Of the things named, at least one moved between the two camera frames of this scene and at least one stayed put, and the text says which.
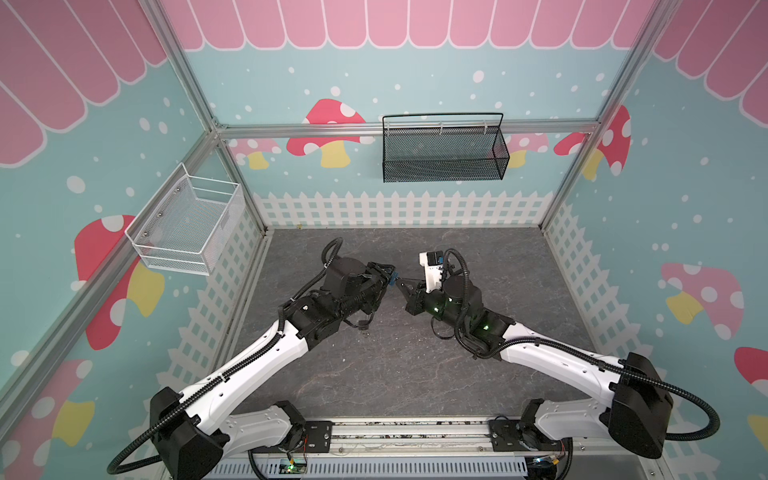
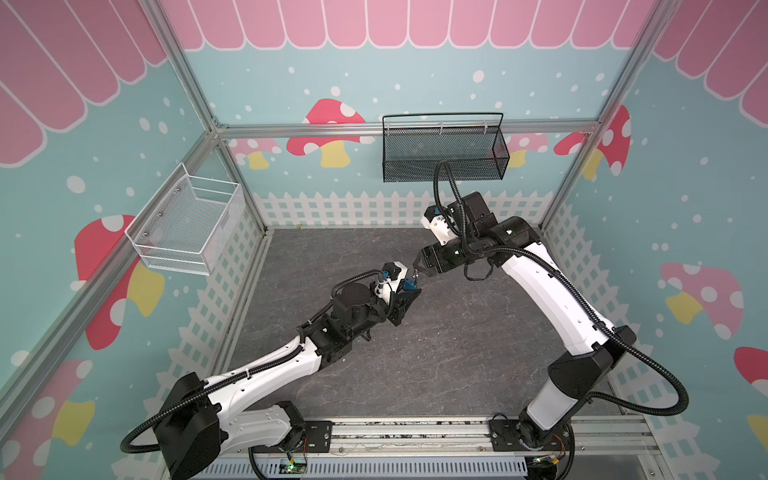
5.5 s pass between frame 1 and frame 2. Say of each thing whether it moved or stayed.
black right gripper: moved
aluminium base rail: stayed
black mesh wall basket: stayed
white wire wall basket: stayed
